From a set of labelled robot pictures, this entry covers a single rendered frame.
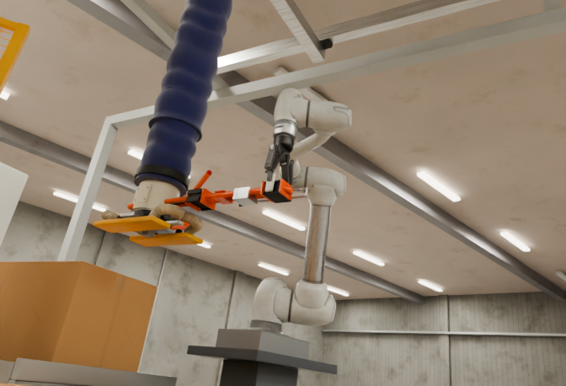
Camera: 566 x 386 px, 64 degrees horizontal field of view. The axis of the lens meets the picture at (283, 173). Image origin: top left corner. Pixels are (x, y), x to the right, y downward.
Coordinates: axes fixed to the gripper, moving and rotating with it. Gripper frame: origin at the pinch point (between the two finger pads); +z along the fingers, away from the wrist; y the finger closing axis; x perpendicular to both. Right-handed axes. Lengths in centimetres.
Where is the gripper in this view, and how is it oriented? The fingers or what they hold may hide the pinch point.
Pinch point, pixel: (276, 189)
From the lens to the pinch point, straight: 158.4
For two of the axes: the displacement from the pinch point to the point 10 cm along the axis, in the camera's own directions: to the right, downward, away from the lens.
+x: 8.4, -1.3, -5.2
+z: -1.3, 9.0, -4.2
